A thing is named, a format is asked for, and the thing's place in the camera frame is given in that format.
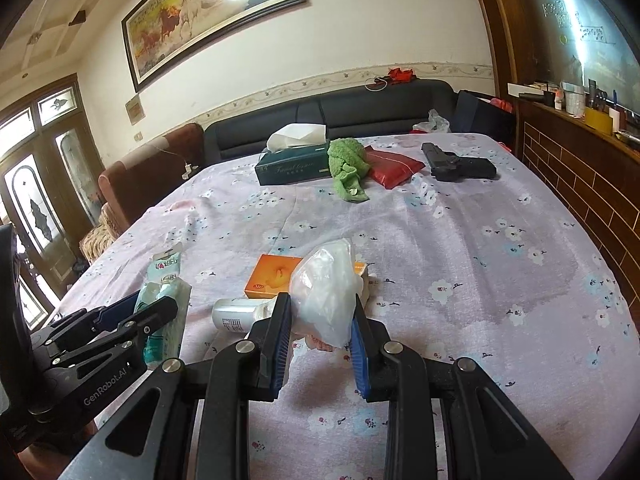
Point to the orange cardboard box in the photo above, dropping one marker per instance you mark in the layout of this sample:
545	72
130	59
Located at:
270	275

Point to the framed horse painting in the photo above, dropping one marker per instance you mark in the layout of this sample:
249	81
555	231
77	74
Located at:
200	15

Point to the etched fish glass panel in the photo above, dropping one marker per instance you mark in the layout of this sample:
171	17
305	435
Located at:
590	20

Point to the white small bottle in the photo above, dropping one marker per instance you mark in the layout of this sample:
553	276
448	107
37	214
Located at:
232	315

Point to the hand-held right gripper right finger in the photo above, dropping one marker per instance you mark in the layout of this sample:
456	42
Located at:
361	362

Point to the dark blue paper bag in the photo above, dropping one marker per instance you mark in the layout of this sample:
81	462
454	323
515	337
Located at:
475	115

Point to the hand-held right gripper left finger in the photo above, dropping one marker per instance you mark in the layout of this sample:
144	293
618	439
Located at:
280	352

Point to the dark green tissue box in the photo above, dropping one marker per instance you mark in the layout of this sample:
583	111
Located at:
290	167

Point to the small framed wall plaque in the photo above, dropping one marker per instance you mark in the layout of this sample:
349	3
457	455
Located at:
135	110

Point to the black leather sofa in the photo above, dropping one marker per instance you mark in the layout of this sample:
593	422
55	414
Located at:
280	115

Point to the wooden glazed door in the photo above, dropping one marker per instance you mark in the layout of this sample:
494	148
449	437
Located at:
30	185

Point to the clear plastic bag on sofa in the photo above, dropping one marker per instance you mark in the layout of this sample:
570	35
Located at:
435	122

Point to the clear plastic bag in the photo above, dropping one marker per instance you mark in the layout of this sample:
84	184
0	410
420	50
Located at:
435	122
325	290

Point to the teal toothbrush package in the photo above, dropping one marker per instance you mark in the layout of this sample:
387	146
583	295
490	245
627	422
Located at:
167	285

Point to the red cloth item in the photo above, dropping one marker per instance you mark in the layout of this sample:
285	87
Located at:
401	75

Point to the green towel cloth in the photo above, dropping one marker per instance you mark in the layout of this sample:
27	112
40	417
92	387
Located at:
347	160

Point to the red flat packet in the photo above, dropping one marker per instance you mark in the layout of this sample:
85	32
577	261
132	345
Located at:
392	167

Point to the brown armchair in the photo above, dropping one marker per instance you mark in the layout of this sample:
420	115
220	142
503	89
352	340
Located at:
145	175

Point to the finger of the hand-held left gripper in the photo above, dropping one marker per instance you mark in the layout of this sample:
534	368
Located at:
155	312
115	310

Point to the black toy pistol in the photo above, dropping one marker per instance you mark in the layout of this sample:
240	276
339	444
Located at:
455	165

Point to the pink floral tablecloth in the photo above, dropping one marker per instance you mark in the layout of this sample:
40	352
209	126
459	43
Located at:
450	270

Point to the white charger plug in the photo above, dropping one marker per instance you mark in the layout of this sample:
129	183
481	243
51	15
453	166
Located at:
187	170

